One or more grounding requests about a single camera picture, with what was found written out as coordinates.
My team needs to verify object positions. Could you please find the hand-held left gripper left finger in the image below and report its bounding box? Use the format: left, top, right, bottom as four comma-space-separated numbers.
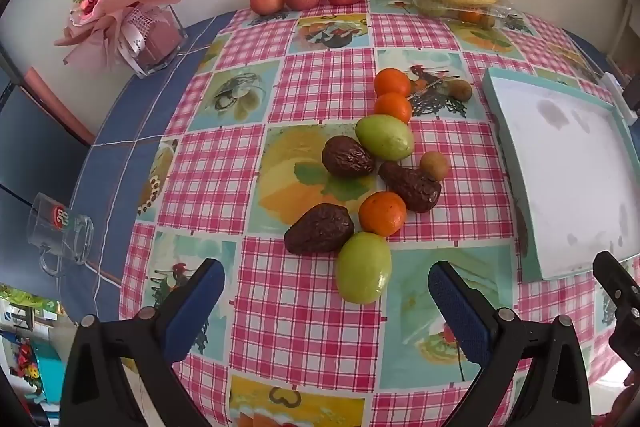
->
60, 258, 226, 427

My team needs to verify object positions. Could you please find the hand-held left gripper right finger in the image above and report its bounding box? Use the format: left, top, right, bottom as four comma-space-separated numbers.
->
428, 260, 593, 427

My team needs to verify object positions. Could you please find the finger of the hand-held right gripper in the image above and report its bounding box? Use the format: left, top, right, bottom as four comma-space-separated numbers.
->
609, 304, 640, 368
593, 251, 640, 308

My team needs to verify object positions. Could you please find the green mango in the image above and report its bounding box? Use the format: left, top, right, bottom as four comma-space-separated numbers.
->
355, 116, 415, 159
335, 232, 392, 305

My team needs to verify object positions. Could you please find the teal-rimmed white tray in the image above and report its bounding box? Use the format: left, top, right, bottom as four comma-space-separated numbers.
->
482, 68, 637, 282

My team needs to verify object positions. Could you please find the dark pear-shaped avocado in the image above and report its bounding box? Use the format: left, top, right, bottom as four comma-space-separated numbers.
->
378, 161, 442, 214

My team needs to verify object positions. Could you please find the large dark avocado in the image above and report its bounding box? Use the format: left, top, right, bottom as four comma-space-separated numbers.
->
284, 203, 355, 256

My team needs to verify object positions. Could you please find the brown kiwi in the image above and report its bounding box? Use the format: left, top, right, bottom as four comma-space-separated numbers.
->
420, 151, 451, 182
448, 79, 473, 102

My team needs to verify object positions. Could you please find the dark oval avocado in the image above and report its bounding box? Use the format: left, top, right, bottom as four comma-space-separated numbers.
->
321, 136, 376, 179

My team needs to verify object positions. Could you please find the clear glass mug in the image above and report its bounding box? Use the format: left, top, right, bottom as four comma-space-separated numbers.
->
27, 193, 95, 277

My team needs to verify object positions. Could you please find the blue tablecloth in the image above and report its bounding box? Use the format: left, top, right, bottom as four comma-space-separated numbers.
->
56, 13, 236, 324

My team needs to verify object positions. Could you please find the white power strip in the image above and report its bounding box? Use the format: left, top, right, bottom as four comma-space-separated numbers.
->
601, 72, 637, 125

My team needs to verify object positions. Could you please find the pink checked printed tablecloth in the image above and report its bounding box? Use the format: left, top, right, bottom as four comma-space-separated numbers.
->
119, 0, 628, 427

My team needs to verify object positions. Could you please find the square glass vase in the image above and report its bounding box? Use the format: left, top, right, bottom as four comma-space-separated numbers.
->
114, 4, 189, 79

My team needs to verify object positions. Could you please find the clear plastic fruit container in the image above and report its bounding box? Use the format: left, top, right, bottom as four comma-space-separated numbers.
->
406, 0, 514, 30

